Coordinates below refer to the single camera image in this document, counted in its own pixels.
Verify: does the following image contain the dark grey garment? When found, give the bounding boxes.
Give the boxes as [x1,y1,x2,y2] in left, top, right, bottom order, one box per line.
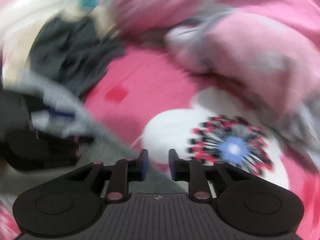
[27,15,125,93]

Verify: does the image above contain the pink printed quilt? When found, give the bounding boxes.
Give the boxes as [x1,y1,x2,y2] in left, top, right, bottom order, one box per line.
[100,0,320,160]

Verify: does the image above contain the grey sweatshirt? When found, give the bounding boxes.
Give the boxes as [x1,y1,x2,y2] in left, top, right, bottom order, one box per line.
[22,70,187,193]

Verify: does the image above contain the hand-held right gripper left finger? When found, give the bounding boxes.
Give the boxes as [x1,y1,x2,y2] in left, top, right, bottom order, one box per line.
[66,149,149,203]

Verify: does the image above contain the pink floral bed sheet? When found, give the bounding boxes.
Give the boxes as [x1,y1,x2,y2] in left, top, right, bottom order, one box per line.
[0,40,320,240]

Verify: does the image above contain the padded pink white headboard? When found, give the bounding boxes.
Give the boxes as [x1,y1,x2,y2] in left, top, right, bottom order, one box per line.
[0,0,83,43]

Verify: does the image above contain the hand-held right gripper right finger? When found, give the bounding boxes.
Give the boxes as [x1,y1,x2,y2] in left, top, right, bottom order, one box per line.
[168,149,250,203]

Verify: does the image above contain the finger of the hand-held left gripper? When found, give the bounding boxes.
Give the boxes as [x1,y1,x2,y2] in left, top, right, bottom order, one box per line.
[64,135,95,161]
[46,107,77,119]

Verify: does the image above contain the beige garment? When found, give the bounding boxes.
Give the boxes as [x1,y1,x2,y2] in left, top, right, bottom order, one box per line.
[0,5,120,88]

